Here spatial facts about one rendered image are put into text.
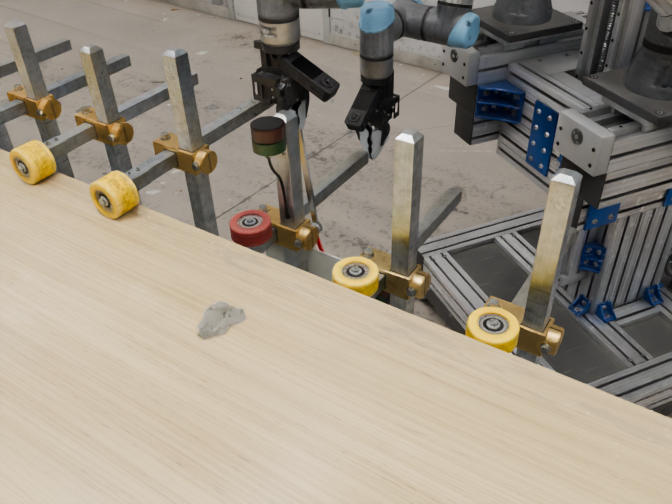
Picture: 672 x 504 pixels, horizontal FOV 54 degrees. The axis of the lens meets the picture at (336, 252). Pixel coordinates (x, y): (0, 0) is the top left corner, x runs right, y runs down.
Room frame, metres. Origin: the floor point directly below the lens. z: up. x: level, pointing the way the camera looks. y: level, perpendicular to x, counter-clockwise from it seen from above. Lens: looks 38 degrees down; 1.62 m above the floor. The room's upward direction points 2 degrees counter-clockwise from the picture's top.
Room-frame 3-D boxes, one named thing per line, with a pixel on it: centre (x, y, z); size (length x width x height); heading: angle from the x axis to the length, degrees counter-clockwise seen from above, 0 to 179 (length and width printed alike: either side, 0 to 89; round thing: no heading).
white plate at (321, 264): (1.08, 0.05, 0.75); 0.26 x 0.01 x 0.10; 56
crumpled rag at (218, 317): (0.76, 0.19, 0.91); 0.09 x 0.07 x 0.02; 139
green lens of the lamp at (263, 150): (1.03, 0.11, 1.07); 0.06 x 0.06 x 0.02
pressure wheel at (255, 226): (1.03, 0.16, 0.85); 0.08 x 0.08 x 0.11
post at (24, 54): (1.50, 0.70, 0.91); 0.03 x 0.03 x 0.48; 56
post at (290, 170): (1.07, 0.08, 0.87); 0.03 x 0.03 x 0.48; 56
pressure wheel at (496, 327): (0.73, -0.24, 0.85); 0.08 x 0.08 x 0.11
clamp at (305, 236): (1.08, 0.10, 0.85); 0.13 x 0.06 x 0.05; 56
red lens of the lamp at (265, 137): (1.03, 0.11, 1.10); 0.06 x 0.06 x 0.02
